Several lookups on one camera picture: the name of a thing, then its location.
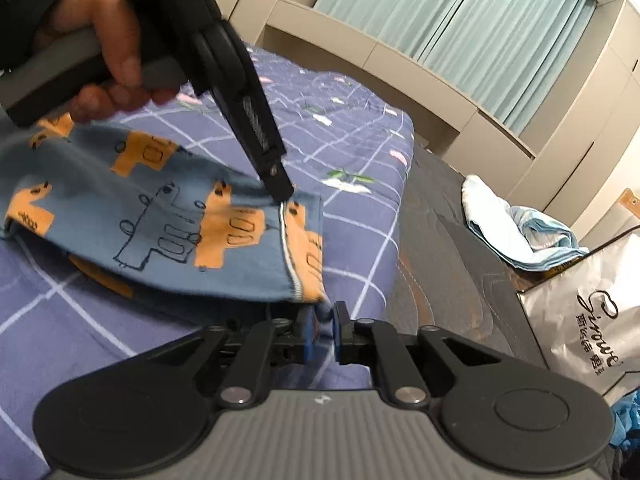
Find white printed plastic bag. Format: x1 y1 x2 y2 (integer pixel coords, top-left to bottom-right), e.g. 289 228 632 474
517 227 640 407

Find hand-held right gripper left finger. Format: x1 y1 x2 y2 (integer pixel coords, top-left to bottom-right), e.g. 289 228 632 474
145 306 319 407

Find blue pants with orange print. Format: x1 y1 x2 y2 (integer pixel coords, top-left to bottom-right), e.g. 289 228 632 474
0 112 337 361

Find bright blue cloth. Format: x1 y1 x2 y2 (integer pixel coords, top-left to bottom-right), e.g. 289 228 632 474
606 394 640 463

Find beige built-in cabinet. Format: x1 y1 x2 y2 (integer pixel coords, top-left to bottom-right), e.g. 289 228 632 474
212 0 640 256

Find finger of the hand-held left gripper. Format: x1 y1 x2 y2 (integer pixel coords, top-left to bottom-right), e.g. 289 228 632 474
210 77 296 207

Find person's left hand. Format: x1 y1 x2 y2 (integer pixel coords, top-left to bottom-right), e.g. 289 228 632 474
59 0 182 124

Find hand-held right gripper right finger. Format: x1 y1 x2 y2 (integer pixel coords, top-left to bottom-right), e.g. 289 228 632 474
332 301 507 407

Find teal curtain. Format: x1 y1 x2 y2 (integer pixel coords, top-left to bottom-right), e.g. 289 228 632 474
421 0 599 137
314 0 490 60

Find dark grey mattress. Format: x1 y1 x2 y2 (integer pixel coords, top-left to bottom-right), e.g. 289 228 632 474
320 147 553 378

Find light blue crumpled cloth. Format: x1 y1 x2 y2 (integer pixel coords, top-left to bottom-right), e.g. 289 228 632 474
461 174 592 272

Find purple checked floral blanket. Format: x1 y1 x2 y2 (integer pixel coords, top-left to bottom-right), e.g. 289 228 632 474
0 45 417 466

